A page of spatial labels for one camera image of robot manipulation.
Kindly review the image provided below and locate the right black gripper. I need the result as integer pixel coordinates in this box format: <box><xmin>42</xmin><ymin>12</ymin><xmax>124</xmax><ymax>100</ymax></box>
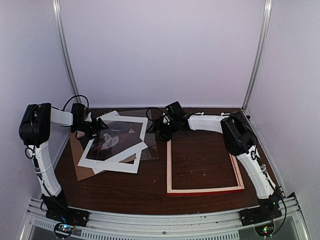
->
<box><xmin>147</xmin><ymin>119</ymin><xmax>179</xmax><ymax>142</ymax></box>

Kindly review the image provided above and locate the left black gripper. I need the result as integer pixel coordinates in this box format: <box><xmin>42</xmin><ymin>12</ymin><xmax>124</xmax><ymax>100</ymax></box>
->
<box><xmin>72</xmin><ymin>117</ymin><xmax>110</xmax><ymax>140</ymax></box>

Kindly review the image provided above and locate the white photo mat board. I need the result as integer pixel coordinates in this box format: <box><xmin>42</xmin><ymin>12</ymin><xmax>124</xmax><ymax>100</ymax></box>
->
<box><xmin>77</xmin><ymin>111</ymin><xmax>148</xmax><ymax>174</ymax></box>

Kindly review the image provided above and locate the clear acrylic sheet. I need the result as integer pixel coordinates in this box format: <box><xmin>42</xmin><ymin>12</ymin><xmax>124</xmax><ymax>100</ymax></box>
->
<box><xmin>106</xmin><ymin>109</ymin><xmax>158</xmax><ymax>161</ymax></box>

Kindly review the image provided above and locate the red wooden picture frame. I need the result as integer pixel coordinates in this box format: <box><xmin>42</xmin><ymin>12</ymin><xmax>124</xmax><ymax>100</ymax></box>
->
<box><xmin>166</xmin><ymin>139</ymin><xmax>245</xmax><ymax>197</ymax></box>

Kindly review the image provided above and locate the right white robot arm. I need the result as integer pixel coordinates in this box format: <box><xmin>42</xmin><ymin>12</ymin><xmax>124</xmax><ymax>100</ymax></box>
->
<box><xmin>150</xmin><ymin>101</ymin><xmax>277</xmax><ymax>200</ymax></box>

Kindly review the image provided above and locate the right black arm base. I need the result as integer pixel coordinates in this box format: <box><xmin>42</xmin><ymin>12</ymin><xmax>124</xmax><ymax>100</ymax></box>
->
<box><xmin>239</xmin><ymin>194</ymin><xmax>282</xmax><ymax>226</ymax></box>

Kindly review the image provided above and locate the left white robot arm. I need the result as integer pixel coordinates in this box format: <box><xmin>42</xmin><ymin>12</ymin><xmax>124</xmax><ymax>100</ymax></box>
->
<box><xmin>19</xmin><ymin>103</ymin><xmax>108</xmax><ymax>197</ymax></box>

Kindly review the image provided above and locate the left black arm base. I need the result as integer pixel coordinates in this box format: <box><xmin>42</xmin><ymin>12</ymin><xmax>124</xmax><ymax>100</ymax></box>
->
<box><xmin>41</xmin><ymin>191</ymin><xmax>90</xmax><ymax>227</ymax></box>

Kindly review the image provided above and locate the canyon woman photo print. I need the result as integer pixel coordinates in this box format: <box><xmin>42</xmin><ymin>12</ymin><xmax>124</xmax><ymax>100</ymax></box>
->
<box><xmin>80</xmin><ymin>115</ymin><xmax>148</xmax><ymax>167</ymax></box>

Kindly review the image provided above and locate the brown cardboard backing board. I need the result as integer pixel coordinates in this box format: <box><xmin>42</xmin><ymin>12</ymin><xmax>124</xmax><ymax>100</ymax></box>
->
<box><xmin>69</xmin><ymin>131</ymin><xmax>141</xmax><ymax>182</ymax></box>

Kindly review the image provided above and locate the left circuit board with leds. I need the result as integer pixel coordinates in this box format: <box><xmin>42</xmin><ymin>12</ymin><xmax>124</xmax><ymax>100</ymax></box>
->
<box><xmin>53</xmin><ymin>222</ymin><xmax>75</xmax><ymax>238</ymax></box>

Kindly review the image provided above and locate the circuit board with leds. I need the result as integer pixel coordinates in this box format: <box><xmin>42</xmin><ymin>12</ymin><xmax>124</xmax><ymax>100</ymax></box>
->
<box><xmin>254</xmin><ymin>224</ymin><xmax>275</xmax><ymax>238</ymax></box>
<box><xmin>53</xmin><ymin>222</ymin><xmax>75</xmax><ymax>238</ymax></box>

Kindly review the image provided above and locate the right circuit board with leds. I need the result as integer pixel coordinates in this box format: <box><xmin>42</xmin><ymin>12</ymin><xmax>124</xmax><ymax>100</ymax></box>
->
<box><xmin>254</xmin><ymin>224</ymin><xmax>275</xmax><ymax>238</ymax></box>

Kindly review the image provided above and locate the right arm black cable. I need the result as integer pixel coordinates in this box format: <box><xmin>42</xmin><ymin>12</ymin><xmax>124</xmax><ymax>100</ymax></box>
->
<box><xmin>145</xmin><ymin>106</ymin><xmax>191</xmax><ymax>140</ymax></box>

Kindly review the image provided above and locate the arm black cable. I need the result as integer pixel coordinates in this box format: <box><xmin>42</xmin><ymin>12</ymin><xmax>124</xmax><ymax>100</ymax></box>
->
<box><xmin>145</xmin><ymin>106</ymin><xmax>191</xmax><ymax>140</ymax></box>
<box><xmin>24</xmin><ymin>94</ymin><xmax>91</xmax><ymax>161</ymax></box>

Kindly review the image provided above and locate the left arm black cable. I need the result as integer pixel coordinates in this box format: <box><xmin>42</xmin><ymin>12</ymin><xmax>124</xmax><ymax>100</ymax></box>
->
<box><xmin>24</xmin><ymin>94</ymin><xmax>91</xmax><ymax>161</ymax></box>

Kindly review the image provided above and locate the left aluminium corner post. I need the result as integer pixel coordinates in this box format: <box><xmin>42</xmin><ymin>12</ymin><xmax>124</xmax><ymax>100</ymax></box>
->
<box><xmin>52</xmin><ymin>0</ymin><xmax>82</xmax><ymax>103</ymax></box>

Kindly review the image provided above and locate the front aluminium rail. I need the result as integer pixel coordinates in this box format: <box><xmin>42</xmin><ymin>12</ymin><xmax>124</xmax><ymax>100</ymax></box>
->
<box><xmin>17</xmin><ymin>196</ymin><xmax>312</xmax><ymax>240</ymax></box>

